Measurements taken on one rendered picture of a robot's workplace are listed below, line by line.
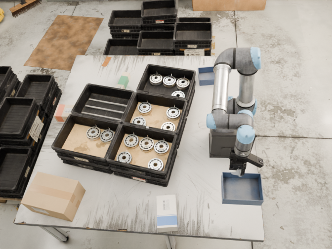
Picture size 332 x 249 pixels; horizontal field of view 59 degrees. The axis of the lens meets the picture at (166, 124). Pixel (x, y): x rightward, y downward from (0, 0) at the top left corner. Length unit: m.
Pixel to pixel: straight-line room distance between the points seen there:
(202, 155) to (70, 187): 0.92
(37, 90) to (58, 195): 1.58
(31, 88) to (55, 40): 1.31
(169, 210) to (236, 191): 0.46
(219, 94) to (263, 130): 1.73
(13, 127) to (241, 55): 2.12
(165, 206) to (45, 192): 0.76
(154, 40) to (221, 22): 1.22
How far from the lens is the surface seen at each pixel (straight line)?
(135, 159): 2.00
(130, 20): 3.86
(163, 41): 3.47
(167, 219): 1.86
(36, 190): 2.08
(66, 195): 1.98
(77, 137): 2.21
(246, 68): 1.65
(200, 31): 3.41
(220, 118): 1.42
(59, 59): 4.19
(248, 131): 1.34
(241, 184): 1.66
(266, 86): 3.56
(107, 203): 2.05
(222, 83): 1.53
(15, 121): 3.01
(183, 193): 2.01
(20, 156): 3.04
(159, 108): 2.21
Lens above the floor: 2.56
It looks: 55 degrees down
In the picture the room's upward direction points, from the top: 7 degrees counter-clockwise
